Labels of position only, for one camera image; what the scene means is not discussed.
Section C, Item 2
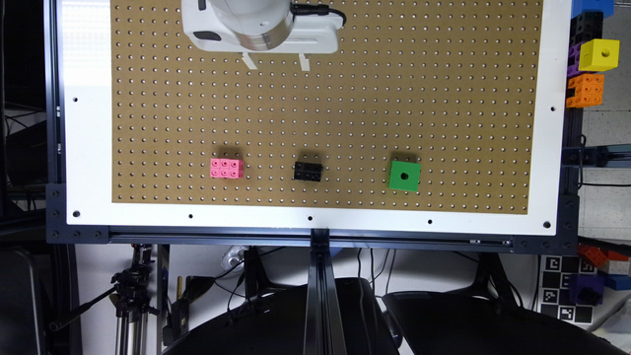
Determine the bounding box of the black aluminium table frame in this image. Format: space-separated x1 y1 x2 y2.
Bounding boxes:
42 0 631 355

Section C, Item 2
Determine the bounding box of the black chair left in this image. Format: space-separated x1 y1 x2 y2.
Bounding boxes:
166 277 398 355

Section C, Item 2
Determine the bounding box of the blue block top right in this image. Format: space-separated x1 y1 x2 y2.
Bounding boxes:
572 0 614 19

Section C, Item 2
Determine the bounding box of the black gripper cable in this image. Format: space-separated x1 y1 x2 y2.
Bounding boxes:
289 3 348 27

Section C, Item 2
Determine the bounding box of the pink building block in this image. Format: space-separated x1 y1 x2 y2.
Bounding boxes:
210 158 244 179

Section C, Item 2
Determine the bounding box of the orange building block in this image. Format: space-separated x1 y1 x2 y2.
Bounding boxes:
566 74 604 108

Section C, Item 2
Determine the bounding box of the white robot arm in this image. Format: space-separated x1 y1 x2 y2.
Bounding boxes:
180 0 347 71

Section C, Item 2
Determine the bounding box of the green block with hole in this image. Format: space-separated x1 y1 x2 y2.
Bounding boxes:
387 161 421 192

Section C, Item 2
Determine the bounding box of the black chair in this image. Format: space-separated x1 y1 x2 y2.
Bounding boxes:
383 291 622 355
166 277 398 355

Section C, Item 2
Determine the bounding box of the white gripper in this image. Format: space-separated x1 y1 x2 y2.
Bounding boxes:
180 0 343 71

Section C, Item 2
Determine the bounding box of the brown pegboard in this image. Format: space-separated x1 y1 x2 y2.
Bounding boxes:
110 0 543 214

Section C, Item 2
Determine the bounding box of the blue block bottom right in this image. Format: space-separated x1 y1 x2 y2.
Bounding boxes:
604 274 631 291

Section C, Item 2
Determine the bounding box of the yellow block with hole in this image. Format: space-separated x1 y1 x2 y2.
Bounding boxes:
579 38 620 72

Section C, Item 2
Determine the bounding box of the black chair right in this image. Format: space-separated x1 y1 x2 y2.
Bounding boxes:
383 291 622 355

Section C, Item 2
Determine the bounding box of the black building block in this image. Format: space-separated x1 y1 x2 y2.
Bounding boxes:
294 161 323 181

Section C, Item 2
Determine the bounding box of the purple building block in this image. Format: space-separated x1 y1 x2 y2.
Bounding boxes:
567 42 582 78

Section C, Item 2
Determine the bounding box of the red orange block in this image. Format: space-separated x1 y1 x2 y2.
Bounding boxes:
578 244 629 267

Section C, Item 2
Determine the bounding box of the blue block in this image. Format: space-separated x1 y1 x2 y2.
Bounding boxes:
604 274 631 291
572 0 614 19

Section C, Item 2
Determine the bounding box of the white board frame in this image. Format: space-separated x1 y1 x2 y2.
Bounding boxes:
54 0 573 237

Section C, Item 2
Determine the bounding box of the black block stack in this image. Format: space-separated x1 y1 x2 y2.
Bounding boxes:
569 12 603 46

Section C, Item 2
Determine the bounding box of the fiducial marker board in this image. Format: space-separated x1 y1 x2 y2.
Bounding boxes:
535 255 597 325

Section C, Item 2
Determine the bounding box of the dark purple cube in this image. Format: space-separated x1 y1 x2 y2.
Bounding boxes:
569 274 604 306

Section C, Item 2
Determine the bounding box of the black camera tripod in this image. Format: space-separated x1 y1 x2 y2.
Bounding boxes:
48 244 160 355

